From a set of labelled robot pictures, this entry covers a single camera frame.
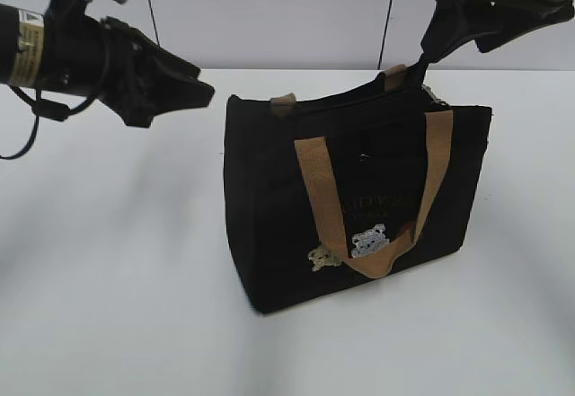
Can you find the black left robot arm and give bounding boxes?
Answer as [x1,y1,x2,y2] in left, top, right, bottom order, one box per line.
[1,4,491,137]

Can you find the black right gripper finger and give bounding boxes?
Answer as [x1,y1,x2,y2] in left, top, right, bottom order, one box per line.
[411,53,430,86]
[420,3,479,63]

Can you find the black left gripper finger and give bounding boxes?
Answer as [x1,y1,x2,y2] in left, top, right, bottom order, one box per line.
[120,76,215,128]
[150,44,201,83]

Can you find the silver zipper pull with ring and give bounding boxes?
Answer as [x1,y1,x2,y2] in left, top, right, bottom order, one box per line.
[421,84,448,106]

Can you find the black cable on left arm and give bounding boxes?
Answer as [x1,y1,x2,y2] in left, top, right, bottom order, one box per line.
[0,84,98,160]

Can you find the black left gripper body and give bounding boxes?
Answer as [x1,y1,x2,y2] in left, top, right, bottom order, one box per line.
[100,16,157,120]

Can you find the black tote bag tan handles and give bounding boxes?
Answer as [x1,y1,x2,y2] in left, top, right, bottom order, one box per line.
[223,61,493,316]

